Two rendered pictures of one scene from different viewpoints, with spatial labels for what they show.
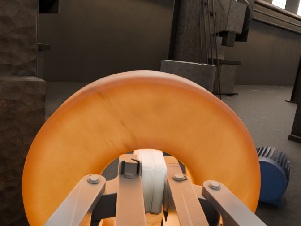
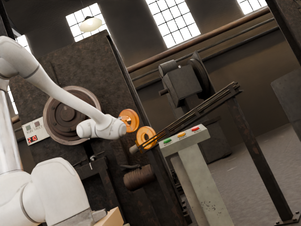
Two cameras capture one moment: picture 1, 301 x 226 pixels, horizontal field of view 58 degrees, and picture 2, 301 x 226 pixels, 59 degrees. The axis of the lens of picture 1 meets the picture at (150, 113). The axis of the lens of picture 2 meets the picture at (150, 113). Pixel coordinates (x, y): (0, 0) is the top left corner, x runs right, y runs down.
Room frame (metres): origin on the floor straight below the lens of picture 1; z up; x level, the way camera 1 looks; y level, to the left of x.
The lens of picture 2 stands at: (-1.04, -1.30, 0.54)
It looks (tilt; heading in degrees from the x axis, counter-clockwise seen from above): 10 degrees up; 42
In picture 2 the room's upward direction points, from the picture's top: 23 degrees counter-clockwise
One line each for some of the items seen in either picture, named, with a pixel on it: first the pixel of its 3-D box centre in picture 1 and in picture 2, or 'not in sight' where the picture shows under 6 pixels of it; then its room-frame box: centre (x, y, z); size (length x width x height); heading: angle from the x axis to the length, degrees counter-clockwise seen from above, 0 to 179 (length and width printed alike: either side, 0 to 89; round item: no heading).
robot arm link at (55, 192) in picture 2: not in sight; (56, 188); (-0.59, -0.32, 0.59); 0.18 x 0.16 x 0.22; 120
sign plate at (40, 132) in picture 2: not in sight; (39, 129); (-0.03, 0.83, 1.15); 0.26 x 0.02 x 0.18; 131
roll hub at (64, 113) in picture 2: not in sight; (68, 113); (0.04, 0.44, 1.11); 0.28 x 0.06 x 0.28; 131
